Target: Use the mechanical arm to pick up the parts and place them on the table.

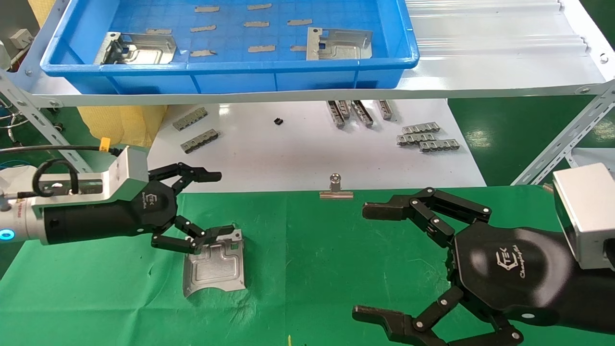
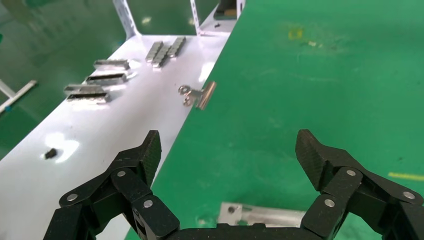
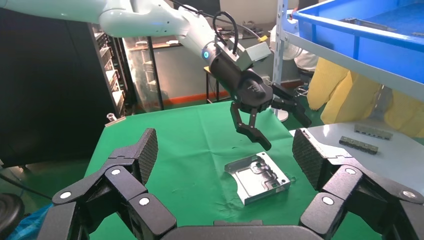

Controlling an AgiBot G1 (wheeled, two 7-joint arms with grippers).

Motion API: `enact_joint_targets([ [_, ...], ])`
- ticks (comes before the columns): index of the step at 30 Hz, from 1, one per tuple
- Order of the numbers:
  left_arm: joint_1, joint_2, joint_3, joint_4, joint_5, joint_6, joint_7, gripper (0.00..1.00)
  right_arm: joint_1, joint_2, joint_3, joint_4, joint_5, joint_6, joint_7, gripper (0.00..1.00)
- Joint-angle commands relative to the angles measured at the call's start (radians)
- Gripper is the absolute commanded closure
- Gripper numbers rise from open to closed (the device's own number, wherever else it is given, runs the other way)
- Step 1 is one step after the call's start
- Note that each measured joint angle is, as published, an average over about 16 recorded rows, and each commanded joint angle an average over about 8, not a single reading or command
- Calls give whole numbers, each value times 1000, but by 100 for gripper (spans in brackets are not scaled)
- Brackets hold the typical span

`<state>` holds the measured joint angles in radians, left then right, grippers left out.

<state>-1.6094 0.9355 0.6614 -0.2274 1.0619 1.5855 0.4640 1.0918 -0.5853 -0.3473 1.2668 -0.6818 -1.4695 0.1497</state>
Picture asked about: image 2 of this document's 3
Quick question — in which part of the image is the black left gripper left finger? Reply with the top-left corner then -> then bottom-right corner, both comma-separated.
43,130 -> 181,240

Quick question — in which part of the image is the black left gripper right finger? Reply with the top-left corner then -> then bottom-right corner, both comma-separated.
294,129 -> 424,240

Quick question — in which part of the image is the light grey slotted metal part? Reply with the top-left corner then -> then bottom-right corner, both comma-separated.
63,84 -> 106,94
66,92 -> 112,104
93,58 -> 131,71
85,72 -> 128,86

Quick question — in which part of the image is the green table cloth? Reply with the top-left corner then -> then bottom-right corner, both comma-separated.
124,0 -> 424,240

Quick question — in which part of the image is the silver binder clip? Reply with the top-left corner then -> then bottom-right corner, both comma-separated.
177,81 -> 218,111

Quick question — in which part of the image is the dark grey segmented metal part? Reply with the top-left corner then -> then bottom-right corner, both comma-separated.
151,44 -> 171,69
166,36 -> 187,59
145,40 -> 165,64

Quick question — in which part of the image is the white perforated shelf upright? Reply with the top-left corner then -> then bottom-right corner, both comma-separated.
189,0 -> 204,37
112,0 -> 142,41

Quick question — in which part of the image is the silver metal bracket plate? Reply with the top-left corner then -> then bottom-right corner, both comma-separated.
216,202 -> 307,229

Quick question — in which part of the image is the white frame bar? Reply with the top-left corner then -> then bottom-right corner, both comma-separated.
0,79 -> 38,115

